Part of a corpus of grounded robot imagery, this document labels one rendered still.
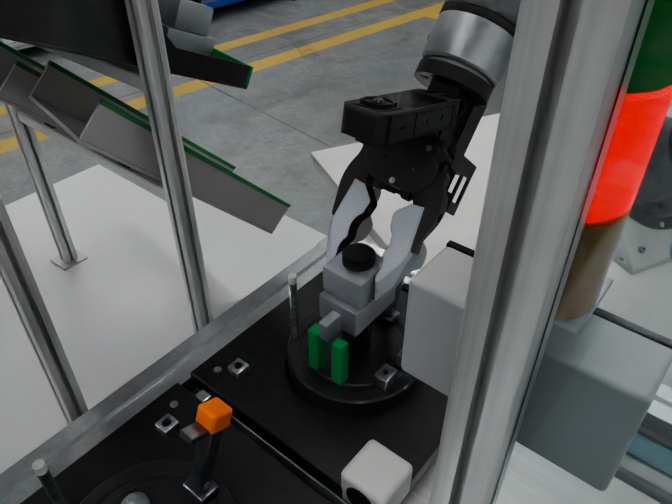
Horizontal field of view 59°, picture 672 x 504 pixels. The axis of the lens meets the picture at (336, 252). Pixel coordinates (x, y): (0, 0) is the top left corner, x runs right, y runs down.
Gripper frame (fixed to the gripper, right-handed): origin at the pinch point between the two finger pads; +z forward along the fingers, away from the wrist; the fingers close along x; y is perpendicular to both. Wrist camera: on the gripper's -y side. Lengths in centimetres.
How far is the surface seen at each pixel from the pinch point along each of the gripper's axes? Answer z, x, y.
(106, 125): -3.0, 23.0, -12.4
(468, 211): -13, 12, 51
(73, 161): 32, 235, 133
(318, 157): -11, 44, 50
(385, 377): 7.6, -5.4, 4.0
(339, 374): 9.2, -1.9, 2.0
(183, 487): 20.4, 0.9, -9.7
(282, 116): -33, 192, 210
